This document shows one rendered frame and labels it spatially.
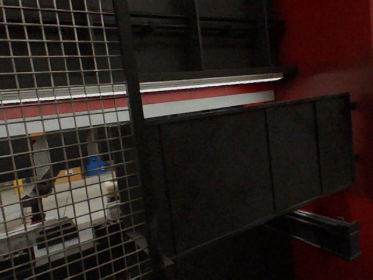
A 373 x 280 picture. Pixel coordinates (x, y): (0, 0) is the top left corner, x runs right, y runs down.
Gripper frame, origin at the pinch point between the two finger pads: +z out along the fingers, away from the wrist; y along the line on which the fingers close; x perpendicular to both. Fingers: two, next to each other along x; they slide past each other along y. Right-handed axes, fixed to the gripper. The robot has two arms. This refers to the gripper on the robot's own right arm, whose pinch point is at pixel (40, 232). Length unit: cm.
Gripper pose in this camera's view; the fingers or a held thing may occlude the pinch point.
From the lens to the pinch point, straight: 178.2
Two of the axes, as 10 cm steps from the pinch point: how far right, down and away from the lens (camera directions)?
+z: 2.1, 9.7, -1.3
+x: 9.2, -1.5, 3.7
